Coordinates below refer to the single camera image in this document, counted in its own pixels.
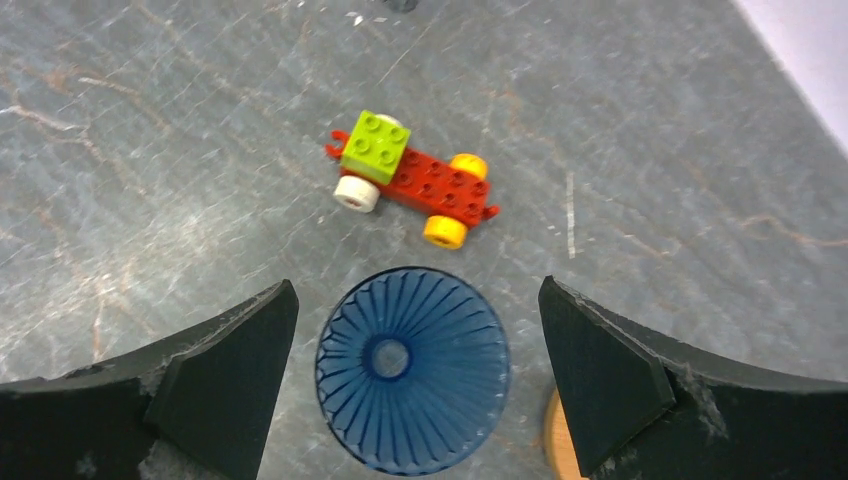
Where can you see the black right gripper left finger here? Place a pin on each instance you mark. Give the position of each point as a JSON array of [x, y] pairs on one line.
[[206, 393]]

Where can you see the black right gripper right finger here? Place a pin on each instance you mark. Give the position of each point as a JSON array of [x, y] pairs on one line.
[[642, 405]]

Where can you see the wooden ring dripper stand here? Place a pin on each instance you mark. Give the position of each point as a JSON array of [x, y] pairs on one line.
[[558, 445]]

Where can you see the blue plastic coffee dripper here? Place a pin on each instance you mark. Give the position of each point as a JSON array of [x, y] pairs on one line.
[[412, 371]]

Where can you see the red toy brick car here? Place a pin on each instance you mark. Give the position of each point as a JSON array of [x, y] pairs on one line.
[[376, 161]]

